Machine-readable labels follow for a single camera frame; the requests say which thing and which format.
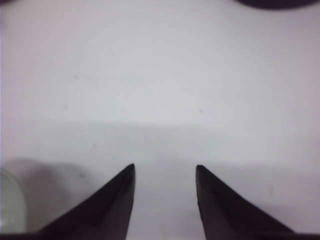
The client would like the dark blue saucepan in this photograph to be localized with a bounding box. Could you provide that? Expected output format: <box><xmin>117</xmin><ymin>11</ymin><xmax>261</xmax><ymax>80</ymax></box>
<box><xmin>236</xmin><ymin>0</ymin><xmax>320</xmax><ymax>10</ymax></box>

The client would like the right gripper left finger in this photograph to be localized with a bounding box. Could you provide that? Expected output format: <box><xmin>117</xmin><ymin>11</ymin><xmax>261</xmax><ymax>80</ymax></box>
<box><xmin>37</xmin><ymin>163</ymin><xmax>136</xmax><ymax>240</ymax></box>

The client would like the green bowl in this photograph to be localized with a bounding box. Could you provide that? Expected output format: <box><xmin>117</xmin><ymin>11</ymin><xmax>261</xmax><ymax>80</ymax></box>
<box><xmin>0</xmin><ymin>168</ymin><xmax>27</xmax><ymax>234</ymax></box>

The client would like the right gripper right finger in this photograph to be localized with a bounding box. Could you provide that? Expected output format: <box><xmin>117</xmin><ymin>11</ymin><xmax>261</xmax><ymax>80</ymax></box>
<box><xmin>195</xmin><ymin>164</ymin><xmax>298</xmax><ymax>240</ymax></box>

